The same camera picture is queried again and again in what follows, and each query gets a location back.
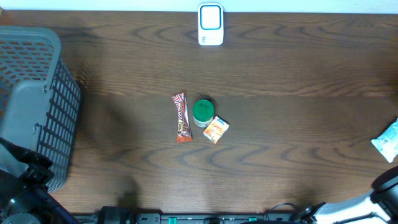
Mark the orange snack packet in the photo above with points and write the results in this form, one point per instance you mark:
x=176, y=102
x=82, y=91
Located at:
x=216, y=129

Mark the white barcode scanner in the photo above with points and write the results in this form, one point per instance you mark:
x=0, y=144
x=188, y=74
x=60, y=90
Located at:
x=210, y=24

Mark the light blue wipes pack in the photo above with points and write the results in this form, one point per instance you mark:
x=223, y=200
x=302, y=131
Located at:
x=386, y=143

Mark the green lid jar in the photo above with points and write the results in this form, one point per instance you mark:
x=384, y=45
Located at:
x=203, y=113

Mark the grey plastic basket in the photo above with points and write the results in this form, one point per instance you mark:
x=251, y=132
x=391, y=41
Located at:
x=40, y=100

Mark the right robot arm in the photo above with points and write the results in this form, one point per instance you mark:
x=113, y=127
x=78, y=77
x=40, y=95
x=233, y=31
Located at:
x=376, y=206

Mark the red Top chocolate bar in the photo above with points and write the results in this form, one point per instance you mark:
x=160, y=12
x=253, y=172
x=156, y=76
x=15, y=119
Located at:
x=184, y=132

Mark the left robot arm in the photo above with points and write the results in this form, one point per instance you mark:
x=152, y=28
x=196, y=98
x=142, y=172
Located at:
x=25, y=199

